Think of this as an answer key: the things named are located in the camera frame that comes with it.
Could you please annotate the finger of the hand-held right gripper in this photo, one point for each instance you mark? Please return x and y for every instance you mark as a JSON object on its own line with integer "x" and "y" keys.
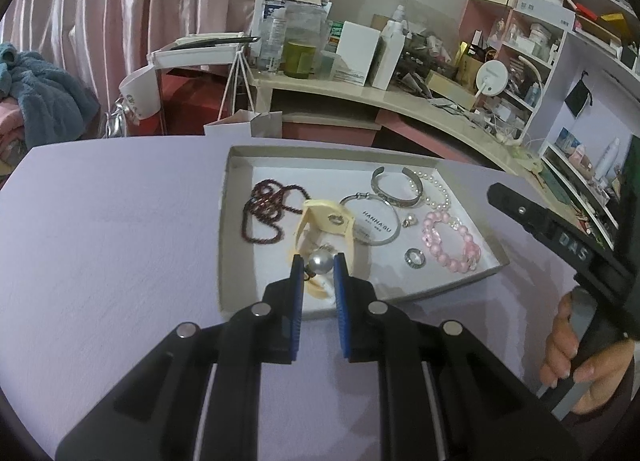
{"x": 520, "y": 211}

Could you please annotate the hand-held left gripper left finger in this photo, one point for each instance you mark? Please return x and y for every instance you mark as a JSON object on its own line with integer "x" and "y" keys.
{"x": 296, "y": 306}

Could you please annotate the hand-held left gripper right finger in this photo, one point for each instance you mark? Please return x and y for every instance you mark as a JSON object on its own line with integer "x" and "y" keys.
{"x": 342, "y": 306}

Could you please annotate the shallow cardboard tray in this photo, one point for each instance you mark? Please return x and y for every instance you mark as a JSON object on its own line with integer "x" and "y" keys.
{"x": 235, "y": 281}

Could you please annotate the thin silver bangle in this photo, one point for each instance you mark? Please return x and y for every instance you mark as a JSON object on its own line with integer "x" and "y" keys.
{"x": 361, "y": 196}

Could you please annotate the person's right hand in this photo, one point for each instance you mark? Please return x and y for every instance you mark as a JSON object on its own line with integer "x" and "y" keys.
{"x": 557, "y": 341}

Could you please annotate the round white mirror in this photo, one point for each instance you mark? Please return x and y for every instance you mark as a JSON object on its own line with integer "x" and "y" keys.
{"x": 491, "y": 77}

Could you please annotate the gold flat box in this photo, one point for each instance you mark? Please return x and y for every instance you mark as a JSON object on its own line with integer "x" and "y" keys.
{"x": 450, "y": 88}

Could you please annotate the white shelf unit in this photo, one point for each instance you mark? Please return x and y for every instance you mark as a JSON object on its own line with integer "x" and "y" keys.
{"x": 532, "y": 41}

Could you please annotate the white shopping bag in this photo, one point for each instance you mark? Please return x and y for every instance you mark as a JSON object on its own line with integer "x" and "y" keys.
{"x": 245, "y": 123}

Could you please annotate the tall white box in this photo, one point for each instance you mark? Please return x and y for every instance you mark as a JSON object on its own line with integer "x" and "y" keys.
{"x": 387, "y": 63}

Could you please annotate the beige desk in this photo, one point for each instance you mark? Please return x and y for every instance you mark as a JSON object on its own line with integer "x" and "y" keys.
{"x": 350, "y": 96}

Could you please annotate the white spray bottle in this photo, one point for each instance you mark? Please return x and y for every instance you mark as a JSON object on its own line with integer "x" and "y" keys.
{"x": 396, "y": 21}

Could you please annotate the white square box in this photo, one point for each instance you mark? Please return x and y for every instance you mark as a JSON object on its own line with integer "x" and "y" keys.
{"x": 356, "y": 53}

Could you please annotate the green jar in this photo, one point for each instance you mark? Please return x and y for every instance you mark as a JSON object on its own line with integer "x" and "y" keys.
{"x": 300, "y": 58}

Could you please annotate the rolled white paper bag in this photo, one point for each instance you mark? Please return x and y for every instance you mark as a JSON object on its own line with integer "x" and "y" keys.
{"x": 140, "y": 93}

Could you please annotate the clear plastic bottle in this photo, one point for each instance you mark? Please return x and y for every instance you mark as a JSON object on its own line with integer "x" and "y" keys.
{"x": 276, "y": 41}

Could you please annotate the blue fleece blanket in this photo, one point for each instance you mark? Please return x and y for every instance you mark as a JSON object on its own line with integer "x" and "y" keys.
{"x": 45, "y": 91}

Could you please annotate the pink folded clothes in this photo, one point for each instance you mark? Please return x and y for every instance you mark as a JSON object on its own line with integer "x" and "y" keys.
{"x": 10, "y": 131}

